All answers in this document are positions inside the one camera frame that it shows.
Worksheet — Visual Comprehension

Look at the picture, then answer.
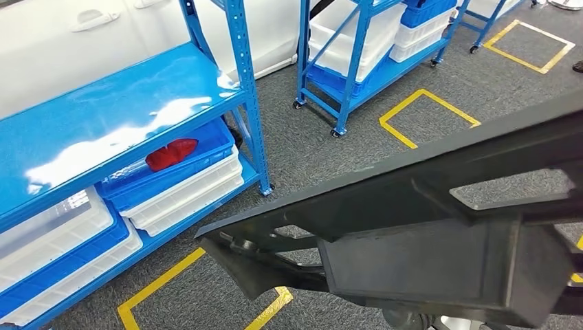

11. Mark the large white plastic bin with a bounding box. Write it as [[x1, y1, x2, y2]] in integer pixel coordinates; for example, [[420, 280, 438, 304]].
[[309, 0, 406, 83]]

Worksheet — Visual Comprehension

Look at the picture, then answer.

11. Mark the round silver stand base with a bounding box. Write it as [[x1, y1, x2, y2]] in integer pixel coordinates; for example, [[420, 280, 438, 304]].
[[547, 0, 583, 11]]

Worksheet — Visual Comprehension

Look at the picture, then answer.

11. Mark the blue metal shelf rack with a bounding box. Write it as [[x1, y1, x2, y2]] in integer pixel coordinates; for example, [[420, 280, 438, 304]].
[[0, 0, 275, 330]]

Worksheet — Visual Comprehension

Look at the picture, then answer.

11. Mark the blue plastic bin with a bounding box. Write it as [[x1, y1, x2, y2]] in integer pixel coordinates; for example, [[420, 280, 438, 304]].
[[307, 63, 393, 99], [0, 211, 131, 316], [400, 0, 458, 29], [94, 117, 237, 214]]

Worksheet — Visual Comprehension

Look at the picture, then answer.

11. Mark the red part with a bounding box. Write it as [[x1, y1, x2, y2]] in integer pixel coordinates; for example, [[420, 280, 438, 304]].
[[145, 137, 200, 173]]

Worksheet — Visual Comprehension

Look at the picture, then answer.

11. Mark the black plastic plate frame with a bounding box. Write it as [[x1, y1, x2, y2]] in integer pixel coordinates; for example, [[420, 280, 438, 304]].
[[195, 93, 583, 329]]

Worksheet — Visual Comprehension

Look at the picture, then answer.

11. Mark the blue wheeled shelf rack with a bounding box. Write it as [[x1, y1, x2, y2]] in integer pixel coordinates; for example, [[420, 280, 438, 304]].
[[292, 0, 470, 138], [457, 0, 538, 54]]

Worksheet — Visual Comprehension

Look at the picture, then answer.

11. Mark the white car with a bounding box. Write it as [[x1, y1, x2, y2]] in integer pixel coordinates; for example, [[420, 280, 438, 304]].
[[0, 0, 322, 120]]

